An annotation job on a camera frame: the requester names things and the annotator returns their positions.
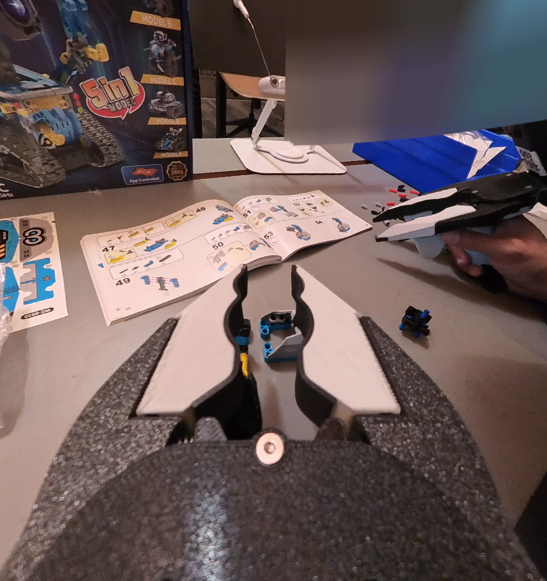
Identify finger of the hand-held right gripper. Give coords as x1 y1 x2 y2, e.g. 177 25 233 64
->
374 208 477 242
372 190 477 224

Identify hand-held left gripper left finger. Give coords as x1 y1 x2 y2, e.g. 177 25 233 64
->
136 264 250 416

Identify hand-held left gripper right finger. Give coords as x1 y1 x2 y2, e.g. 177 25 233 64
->
291 264 402 416

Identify small blue toy robot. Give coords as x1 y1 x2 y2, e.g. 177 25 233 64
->
237 318 252 378

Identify grey panel blue beam assembly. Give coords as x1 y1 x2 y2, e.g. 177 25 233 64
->
259 310 302 364

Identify grey desk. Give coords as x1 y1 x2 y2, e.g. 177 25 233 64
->
0 136 547 581

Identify person's right hand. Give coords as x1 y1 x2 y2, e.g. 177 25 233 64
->
440 214 547 310

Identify pile of small building parts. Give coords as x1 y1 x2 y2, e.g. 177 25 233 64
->
362 184 421 217

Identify white paper scraps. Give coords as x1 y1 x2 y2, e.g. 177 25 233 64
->
464 135 512 179

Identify blue bin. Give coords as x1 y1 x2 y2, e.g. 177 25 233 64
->
353 129 523 193

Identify instruction booklet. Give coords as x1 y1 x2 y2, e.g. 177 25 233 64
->
80 190 374 326

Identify sticker sheet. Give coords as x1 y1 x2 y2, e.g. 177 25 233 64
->
0 212 69 334

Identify black dimpled mat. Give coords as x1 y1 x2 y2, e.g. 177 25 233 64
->
514 477 547 581

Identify robot kit box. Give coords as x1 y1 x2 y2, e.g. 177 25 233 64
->
0 0 194 200

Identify thin wire with white tip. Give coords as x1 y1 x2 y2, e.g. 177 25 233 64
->
233 0 272 79

